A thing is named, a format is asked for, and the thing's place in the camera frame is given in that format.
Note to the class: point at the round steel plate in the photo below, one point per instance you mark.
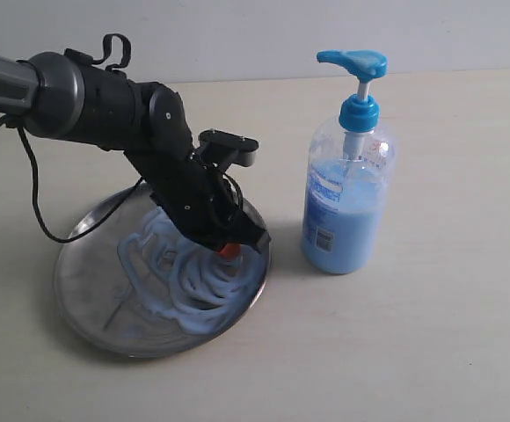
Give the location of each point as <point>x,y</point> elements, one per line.
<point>93,292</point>

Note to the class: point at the blue pump lotion bottle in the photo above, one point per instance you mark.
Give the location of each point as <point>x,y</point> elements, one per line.
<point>352,156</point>

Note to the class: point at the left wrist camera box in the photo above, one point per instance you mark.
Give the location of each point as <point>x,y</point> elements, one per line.
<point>223,149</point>

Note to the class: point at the blue soap smear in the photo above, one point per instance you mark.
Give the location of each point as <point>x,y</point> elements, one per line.
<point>179,280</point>

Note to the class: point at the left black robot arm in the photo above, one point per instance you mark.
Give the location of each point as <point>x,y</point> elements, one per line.
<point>72,97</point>

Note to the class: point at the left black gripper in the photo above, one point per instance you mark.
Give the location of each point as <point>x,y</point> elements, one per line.
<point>201,204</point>

